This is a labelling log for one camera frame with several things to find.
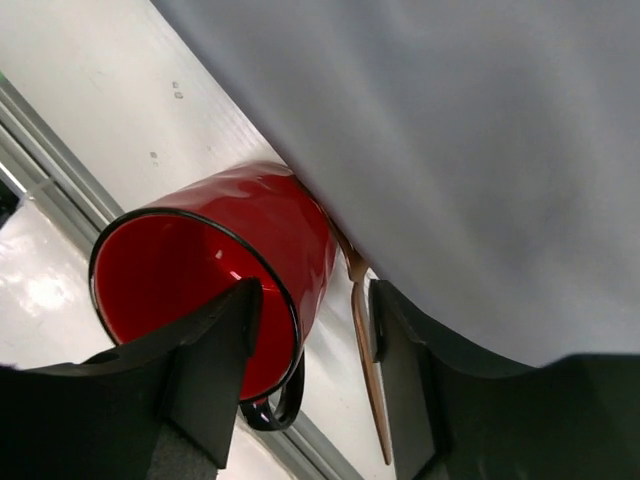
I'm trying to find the red enamel mug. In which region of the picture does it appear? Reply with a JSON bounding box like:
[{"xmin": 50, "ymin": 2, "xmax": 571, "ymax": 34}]
[{"xmin": 88, "ymin": 161, "xmax": 337, "ymax": 431}]

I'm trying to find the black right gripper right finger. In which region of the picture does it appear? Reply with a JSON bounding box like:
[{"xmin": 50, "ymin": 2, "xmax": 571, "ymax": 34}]
[{"xmin": 369, "ymin": 280, "xmax": 639, "ymax": 479}]

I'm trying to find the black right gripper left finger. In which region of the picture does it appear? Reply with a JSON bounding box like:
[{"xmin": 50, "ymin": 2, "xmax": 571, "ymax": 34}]
[{"xmin": 1, "ymin": 279, "xmax": 262, "ymax": 479}]

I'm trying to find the grey cloth placemat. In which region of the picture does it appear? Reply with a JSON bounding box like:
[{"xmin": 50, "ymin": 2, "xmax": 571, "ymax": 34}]
[{"xmin": 157, "ymin": 1, "xmax": 639, "ymax": 366}]

